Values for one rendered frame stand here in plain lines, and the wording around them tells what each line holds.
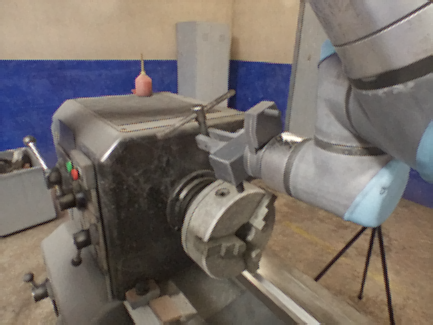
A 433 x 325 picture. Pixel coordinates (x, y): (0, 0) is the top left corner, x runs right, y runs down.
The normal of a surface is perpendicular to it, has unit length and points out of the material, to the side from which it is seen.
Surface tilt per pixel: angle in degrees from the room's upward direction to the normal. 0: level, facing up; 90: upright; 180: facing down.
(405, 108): 122
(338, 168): 94
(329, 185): 94
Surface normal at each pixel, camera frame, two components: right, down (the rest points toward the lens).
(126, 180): 0.62, 0.31
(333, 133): -0.80, 0.28
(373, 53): -0.65, 0.69
